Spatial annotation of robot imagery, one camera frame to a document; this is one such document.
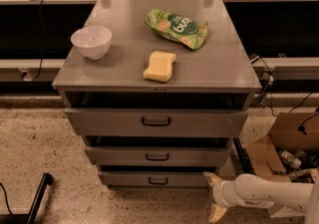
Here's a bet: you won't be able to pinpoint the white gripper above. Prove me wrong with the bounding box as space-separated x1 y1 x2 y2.
203 172 236 223

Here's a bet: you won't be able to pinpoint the grey bottom drawer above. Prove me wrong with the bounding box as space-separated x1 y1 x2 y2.
98 171 208 187

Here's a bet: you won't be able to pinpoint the grey drawer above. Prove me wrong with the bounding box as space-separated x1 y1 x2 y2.
85 146 230 167
65 108 247 137
98 171 208 187

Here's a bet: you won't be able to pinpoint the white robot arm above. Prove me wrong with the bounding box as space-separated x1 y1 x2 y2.
203 172 319 224

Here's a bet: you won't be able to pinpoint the grey metal drawer cabinet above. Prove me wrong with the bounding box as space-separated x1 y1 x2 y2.
53 0 260 174

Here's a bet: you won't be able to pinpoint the grey middle drawer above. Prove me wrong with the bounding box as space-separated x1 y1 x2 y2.
85 146 230 167

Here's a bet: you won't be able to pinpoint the grey top drawer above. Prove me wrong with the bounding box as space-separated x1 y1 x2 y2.
65 108 247 137

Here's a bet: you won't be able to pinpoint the black bar beside cabinet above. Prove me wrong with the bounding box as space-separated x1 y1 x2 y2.
233 137 253 174

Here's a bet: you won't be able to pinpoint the can inside cardboard box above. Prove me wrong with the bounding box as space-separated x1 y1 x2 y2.
278 149 301 169

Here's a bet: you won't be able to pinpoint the cardboard box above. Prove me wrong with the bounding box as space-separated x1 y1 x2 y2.
246 112 319 218

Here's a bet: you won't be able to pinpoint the yellow sponge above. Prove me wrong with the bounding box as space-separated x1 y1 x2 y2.
143 51 176 83

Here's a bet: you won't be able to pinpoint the green chip bag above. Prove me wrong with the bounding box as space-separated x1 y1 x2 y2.
146 9 208 50

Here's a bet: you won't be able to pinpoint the black metal stand leg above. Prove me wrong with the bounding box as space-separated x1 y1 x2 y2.
0 173 54 224

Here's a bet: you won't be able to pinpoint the white bowl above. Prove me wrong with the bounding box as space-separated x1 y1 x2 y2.
71 26 113 60

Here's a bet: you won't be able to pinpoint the black cables on right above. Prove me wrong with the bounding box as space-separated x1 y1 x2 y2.
248 53 275 108

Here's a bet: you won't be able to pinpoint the black cable on left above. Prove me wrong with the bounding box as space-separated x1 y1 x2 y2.
32 0 56 82

